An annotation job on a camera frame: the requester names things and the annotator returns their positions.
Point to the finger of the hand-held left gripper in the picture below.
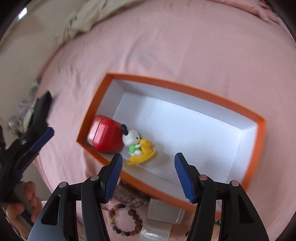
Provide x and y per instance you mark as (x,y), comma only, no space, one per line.
(44,138)
(42,104)

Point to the cream crumpled cloth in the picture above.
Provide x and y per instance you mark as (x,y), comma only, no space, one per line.
(85,20)

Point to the patterned crumpled fabric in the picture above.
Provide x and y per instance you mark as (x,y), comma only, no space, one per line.
(25,106)

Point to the white dog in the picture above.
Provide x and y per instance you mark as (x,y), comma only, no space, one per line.
(135,143)

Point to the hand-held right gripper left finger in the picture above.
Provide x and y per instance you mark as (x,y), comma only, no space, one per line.
(113,178)

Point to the red case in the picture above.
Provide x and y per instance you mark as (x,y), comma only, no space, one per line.
(105,135)

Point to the silver metal tin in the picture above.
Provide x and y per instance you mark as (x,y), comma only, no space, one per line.
(165,212)

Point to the person's left hand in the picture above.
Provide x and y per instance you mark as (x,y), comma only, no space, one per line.
(31,191)

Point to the clear plastic packet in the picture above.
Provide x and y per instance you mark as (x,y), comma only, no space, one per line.
(155,231)

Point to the orange cardboard box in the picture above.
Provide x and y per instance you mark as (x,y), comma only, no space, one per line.
(185,129)

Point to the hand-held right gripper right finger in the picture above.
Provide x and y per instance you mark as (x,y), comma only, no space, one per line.
(185,178)

